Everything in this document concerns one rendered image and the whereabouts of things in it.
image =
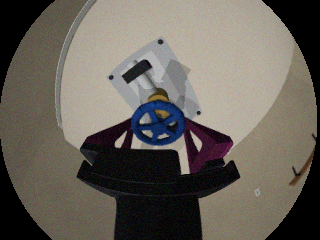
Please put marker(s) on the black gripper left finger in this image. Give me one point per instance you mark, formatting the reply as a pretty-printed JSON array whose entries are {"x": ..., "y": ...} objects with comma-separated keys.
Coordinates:
[{"x": 109, "y": 136}]

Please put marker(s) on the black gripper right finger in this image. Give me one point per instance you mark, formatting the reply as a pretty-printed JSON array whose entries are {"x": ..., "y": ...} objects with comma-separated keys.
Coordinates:
[{"x": 215, "y": 145}]

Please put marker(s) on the grey metal mounting plate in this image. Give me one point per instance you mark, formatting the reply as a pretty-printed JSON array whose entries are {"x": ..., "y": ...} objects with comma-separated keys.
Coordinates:
[{"x": 173, "y": 68}]

